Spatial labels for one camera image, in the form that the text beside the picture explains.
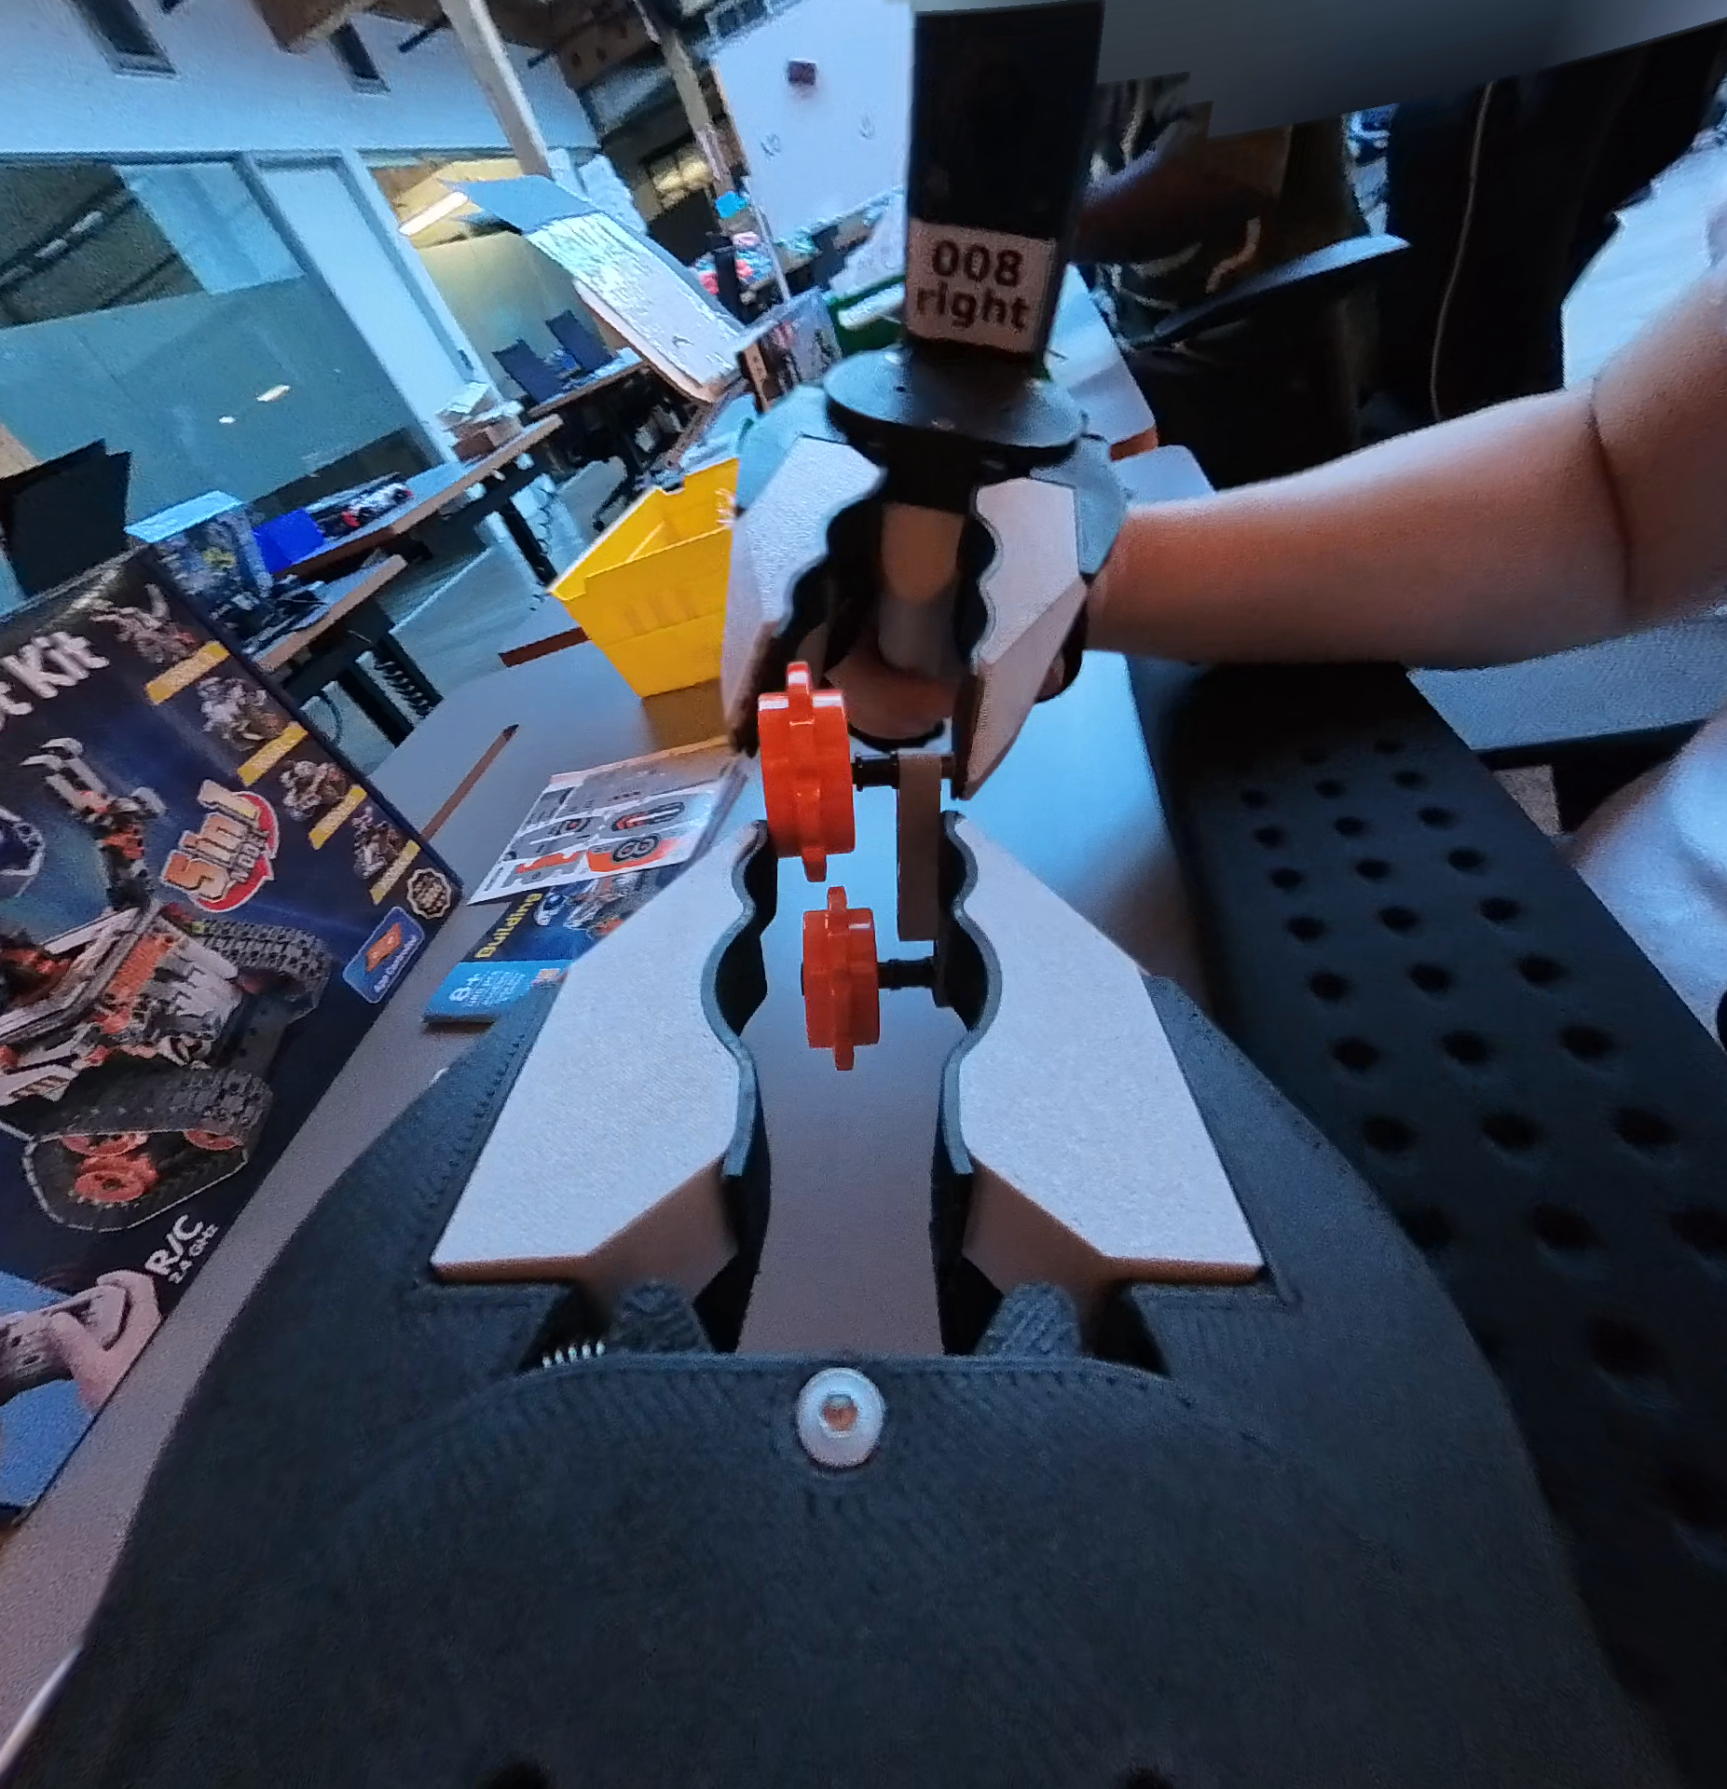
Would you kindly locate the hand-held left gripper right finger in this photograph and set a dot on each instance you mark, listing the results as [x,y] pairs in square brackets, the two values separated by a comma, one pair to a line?
[1102,1120]

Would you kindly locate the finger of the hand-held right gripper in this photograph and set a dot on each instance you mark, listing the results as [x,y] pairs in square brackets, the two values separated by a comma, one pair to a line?
[1033,600]
[771,556]

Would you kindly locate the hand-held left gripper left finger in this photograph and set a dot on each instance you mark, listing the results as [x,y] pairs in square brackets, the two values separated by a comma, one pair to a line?
[598,1120]

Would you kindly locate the orange wheel grey beam assembly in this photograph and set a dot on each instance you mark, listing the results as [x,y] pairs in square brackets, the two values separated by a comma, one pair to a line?
[805,756]

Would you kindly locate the person's right forearm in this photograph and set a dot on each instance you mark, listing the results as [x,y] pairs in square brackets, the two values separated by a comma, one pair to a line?
[1367,556]

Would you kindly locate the grey desk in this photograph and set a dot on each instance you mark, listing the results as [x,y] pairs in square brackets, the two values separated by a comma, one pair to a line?
[556,729]

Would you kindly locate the wooden side desk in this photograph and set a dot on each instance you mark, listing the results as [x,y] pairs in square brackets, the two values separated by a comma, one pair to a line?
[328,600]

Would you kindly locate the person's right hand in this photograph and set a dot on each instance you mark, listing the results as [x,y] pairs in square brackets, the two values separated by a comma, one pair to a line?
[890,699]

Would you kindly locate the yellow storage bin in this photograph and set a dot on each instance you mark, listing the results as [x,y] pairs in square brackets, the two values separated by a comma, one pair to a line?
[641,616]

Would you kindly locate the dark toy box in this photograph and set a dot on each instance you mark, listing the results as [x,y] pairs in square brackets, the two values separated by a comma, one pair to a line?
[795,350]
[202,549]

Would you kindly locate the leaning white printed board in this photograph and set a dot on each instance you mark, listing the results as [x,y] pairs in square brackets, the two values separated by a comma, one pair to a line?
[641,300]

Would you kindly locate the folded building booklets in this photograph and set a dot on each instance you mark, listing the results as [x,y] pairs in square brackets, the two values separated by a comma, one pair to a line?
[598,824]

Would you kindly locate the blue storage bin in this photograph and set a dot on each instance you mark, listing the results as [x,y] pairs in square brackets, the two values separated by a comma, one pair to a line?
[286,540]

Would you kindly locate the blue robot kit box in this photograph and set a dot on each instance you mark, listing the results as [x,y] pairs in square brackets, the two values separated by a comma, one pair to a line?
[137,907]

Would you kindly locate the person's white shirt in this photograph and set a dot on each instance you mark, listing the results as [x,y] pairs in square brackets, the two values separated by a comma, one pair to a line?
[1674,866]

